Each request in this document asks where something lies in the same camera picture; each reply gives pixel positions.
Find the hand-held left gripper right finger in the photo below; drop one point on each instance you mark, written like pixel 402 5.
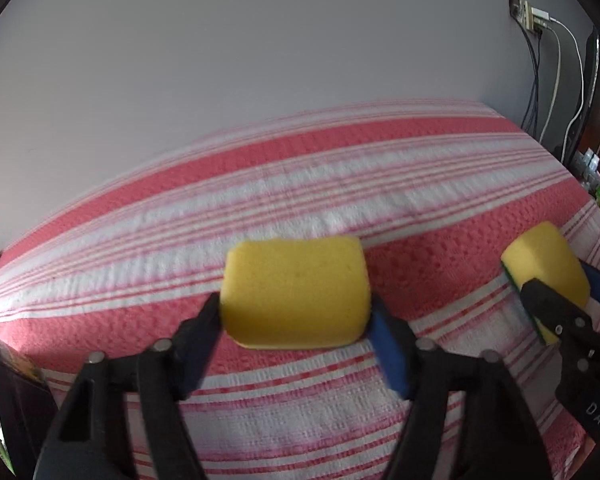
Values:
pixel 390 355

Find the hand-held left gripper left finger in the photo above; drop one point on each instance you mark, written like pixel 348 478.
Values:
pixel 200 345

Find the yellow sponge with green top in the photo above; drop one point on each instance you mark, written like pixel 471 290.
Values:
pixel 550 255

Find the plain yellow sponge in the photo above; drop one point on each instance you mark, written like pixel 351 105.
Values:
pixel 295 290

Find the round metal tin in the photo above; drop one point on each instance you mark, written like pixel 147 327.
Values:
pixel 15 410

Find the red white striped blanket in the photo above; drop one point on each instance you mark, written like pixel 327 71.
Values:
pixel 330 200

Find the black television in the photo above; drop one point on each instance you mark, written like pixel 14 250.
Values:
pixel 592 70

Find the white charger plug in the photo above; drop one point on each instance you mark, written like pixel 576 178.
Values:
pixel 536 17

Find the wall socket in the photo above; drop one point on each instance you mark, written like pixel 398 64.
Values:
pixel 517 7

